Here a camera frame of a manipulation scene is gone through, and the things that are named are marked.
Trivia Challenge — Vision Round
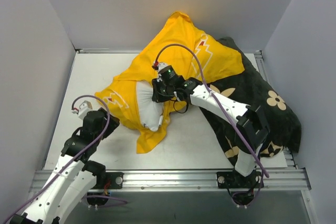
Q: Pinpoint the aluminium front rail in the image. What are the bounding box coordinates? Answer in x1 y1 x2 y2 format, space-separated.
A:
111 167 311 192

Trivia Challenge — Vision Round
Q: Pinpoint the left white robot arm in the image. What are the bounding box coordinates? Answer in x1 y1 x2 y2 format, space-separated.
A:
7 108 120 223

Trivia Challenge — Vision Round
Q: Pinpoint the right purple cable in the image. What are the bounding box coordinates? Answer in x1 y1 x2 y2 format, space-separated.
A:
152 43 270 206

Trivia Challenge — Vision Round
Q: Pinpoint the yellow printed pillowcase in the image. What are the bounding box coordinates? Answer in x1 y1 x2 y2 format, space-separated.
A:
95 12 245 154

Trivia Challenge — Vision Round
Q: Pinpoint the white pillow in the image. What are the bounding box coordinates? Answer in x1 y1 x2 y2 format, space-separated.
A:
136 81 163 132

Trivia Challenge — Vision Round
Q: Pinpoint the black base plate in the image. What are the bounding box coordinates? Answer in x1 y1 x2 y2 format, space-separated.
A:
216 171 264 189
92 172 124 190

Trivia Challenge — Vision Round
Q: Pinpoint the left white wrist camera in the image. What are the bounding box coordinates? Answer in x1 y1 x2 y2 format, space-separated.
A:
71 101 92 120

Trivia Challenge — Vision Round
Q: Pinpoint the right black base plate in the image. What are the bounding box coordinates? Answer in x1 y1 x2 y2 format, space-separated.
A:
216 171 264 189

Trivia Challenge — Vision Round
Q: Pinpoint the purple cable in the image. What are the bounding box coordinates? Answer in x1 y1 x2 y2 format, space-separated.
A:
0 94 129 224
152 43 270 206

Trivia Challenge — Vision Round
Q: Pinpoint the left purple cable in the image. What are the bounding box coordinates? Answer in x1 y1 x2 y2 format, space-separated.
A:
0 94 129 224

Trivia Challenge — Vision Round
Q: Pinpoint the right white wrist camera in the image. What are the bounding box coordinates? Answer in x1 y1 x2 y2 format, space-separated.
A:
152 61 170 73

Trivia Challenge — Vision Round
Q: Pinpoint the black floral plush pillow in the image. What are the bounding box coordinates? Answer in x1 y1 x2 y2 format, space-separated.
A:
194 36 302 158

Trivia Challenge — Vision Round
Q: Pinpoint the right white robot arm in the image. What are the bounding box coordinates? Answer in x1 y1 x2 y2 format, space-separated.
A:
152 62 270 187

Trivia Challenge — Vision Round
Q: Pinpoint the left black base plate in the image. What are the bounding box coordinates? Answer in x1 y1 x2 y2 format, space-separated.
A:
92 172 124 190

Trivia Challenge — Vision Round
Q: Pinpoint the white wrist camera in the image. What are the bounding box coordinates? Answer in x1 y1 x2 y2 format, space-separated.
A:
152 61 170 73
71 101 92 120

